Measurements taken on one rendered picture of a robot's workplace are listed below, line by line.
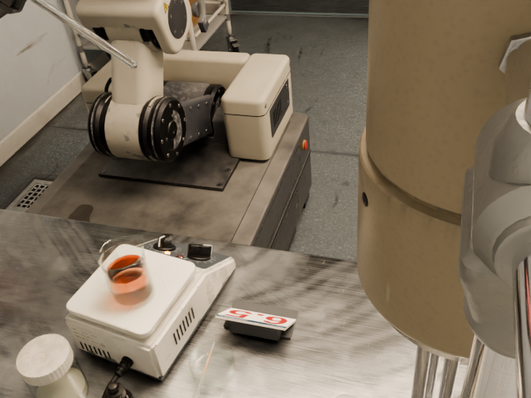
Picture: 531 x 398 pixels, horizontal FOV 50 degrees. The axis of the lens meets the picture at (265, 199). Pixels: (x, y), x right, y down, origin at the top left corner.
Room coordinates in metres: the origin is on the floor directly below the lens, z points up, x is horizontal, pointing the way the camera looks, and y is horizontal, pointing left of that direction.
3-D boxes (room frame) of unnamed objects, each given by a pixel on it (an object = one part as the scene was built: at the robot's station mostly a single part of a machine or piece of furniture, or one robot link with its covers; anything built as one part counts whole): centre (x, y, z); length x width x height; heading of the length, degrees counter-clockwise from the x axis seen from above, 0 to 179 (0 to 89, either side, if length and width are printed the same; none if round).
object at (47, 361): (0.41, 0.27, 0.79); 0.06 x 0.06 x 0.08
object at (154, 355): (0.51, 0.16, 0.79); 0.22 x 0.13 x 0.08; 151
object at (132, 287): (0.48, 0.17, 0.87); 0.06 x 0.05 x 0.08; 139
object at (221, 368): (0.42, 0.09, 0.76); 0.06 x 0.06 x 0.02
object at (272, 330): (0.48, 0.03, 0.77); 0.09 x 0.06 x 0.04; 69
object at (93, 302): (0.49, 0.17, 0.83); 0.12 x 0.12 x 0.01; 61
